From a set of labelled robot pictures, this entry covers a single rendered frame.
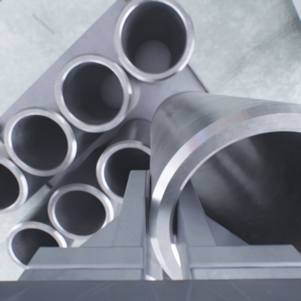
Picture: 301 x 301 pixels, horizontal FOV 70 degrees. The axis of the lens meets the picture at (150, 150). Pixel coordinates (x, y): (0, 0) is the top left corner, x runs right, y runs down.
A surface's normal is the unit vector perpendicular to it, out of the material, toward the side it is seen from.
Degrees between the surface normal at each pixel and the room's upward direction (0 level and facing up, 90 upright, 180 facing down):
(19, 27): 0
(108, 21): 0
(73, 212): 90
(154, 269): 90
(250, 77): 0
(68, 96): 90
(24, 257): 90
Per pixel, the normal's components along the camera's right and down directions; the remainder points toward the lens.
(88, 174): 0.15, -0.95
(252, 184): -0.86, -0.50
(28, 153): 0.82, -0.55
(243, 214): -0.48, -0.84
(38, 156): 0.64, -0.73
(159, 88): 0.00, 0.28
